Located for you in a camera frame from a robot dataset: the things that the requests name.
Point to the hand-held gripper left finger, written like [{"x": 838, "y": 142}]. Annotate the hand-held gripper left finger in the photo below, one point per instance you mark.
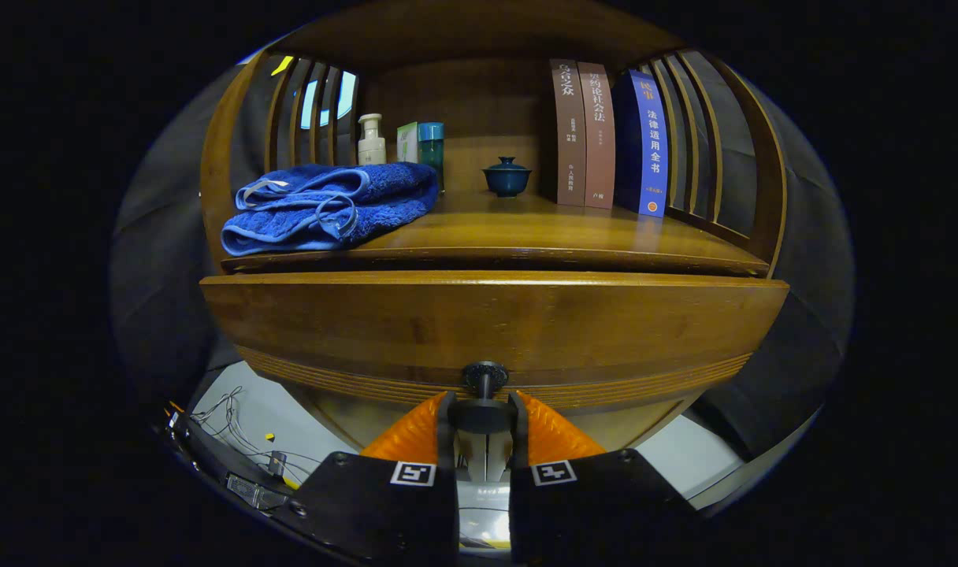
[{"x": 376, "y": 512}]

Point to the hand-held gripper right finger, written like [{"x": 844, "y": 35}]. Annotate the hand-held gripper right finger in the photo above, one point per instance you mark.
[{"x": 597, "y": 512}]

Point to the wooden drawer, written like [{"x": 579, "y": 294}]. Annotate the wooden drawer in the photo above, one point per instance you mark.
[{"x": 487, "y": 323}]

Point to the wooden countertop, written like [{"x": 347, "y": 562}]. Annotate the wooden countertop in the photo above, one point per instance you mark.
[{"x": 526, "y": 228}]

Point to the wooden cabinet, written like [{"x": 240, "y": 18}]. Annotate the wooden cabinet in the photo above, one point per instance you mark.
[{"x": 479, "y": 102}]

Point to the blue towel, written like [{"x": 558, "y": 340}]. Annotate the blue towel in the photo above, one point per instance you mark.
[{"x": 329, "y": 205}]

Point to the blue lidded teacup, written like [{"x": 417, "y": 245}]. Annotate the blue lidded teacup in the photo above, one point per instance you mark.
[{"x": 506, "y": 179}]

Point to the white pump bottle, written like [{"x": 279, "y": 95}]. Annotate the white pump bottle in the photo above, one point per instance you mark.
[{"x": 371, "y": 146}]

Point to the white and green box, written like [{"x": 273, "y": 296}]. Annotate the white and green box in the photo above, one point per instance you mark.
[{"x": 406, "y": 143}]

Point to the teal bottle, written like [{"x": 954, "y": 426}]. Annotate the teal bottle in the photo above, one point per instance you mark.
[{"x": 431, "y": 146}]

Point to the blue book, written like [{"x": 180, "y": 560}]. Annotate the blue book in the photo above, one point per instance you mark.
[{"x": 651, "y": 142}]

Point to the reddish brown book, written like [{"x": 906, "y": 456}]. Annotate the reddish brown book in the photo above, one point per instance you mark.
[{"x": 599, "y": 138}]

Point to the dark brown book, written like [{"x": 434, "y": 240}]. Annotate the dark brown book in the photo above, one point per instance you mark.
[{"x": 567, "y": 134}]

